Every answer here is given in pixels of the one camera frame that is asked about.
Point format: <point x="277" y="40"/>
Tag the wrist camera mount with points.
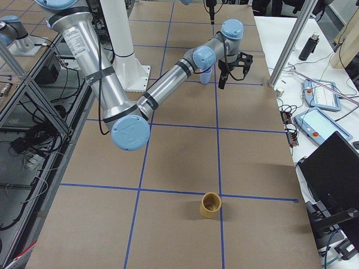
<point x="244" y="61"/>

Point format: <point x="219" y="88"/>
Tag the aluminium frame post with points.
<point x="295" y="33"/>

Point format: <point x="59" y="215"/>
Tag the blue teach pendant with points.
<point x="318" y="126"/>
<point x="322" y="96"/>

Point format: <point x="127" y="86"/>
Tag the light blue plastic cup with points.
<point x="205" y="76"/>

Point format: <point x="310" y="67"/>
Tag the bamboo wooden cup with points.
<point x="210" y="205"/>

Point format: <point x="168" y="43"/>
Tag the small metal cylinder weight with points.
<point x="279" y="92"/>

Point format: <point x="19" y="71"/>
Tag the black laptop computer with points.
<point x="331" y="172"/>

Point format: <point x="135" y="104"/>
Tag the black water bottle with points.
<point x="309" y="47"/>

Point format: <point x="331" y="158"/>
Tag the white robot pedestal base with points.
<point x="132" y="75"/>

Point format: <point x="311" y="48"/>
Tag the blue teach pendant far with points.
<point x="322" y="96"/>

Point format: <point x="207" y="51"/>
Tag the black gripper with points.
<point x="223" y="67"/>
<point x="211" y="3"/>

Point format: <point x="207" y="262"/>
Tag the blue teach pendant near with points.
<point x="318" y="126"/>

